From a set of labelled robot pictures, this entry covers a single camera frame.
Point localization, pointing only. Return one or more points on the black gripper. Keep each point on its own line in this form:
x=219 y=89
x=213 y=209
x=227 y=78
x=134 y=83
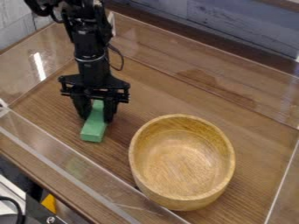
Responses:
x=95 y=83

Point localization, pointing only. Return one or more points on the green rectangular block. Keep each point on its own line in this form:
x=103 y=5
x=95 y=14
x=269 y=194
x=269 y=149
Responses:
x=94 y=128

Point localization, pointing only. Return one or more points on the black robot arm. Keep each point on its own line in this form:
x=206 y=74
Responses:
x=90 y=32

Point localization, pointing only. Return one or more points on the brown wooden bowl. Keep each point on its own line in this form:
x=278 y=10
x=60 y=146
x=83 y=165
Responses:
x=182 y=160

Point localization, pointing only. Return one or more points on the yellow warning sticker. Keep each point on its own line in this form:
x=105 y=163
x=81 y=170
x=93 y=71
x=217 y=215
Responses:
x=50 y=203

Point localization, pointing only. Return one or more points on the clear acrylic front wall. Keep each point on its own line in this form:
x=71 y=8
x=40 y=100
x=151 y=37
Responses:
x=102 y=198

